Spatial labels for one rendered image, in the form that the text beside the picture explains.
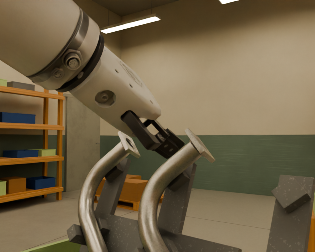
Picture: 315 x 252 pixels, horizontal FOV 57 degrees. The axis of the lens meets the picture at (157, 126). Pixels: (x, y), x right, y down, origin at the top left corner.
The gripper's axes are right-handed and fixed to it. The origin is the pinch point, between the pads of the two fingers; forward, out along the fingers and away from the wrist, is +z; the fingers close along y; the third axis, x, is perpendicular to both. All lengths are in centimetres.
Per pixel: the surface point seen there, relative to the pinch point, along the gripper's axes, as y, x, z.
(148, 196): -2.8, 9.3, 7.4
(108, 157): 11.4, 14.3, 8.8
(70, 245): 7.0, 35.3, 16.6
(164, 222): -5.3, 10.7, 12.3
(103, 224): 2.3, 22.2, 12.1
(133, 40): 693, 31, 382
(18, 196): 320, 323, 227
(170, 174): -1.8, 4.5, 8.0
